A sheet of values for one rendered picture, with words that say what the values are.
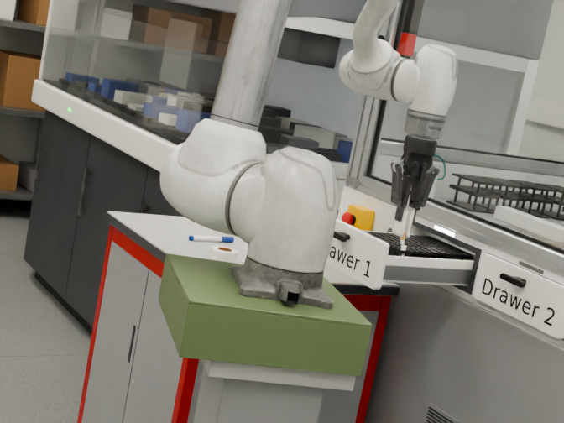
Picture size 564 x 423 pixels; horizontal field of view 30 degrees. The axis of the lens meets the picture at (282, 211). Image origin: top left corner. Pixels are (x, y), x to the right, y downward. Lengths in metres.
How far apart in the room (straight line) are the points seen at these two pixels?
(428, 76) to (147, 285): 0.91
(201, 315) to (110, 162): 2.30
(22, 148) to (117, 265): 3.68
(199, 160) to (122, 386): 0.97
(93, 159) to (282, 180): 2.39
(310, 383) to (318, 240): 0.27
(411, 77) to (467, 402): 0.79
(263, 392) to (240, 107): 0.55
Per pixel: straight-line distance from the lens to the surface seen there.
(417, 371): 2.74
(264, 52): 2.09
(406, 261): 2.45
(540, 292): 2.39
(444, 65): 2.42
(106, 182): 4.14
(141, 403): 2.76
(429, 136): 2.43
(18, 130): 6.54
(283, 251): 1.96
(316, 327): 1.92
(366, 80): 2.47
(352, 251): 2.47
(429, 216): 2.71
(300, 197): 1.94
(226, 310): 1.87
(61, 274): 4.54
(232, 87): 2.09
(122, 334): 2.88
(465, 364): 2.60
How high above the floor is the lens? 1.37
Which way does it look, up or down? 10 degrees down
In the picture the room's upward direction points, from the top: 11 degrees clockwise
